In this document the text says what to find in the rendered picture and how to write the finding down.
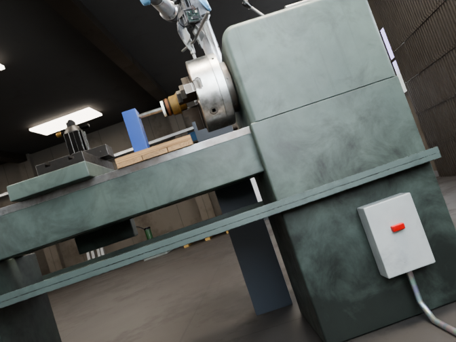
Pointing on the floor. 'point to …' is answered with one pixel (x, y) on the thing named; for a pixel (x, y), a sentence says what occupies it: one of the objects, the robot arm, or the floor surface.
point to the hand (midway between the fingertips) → (195, 47)
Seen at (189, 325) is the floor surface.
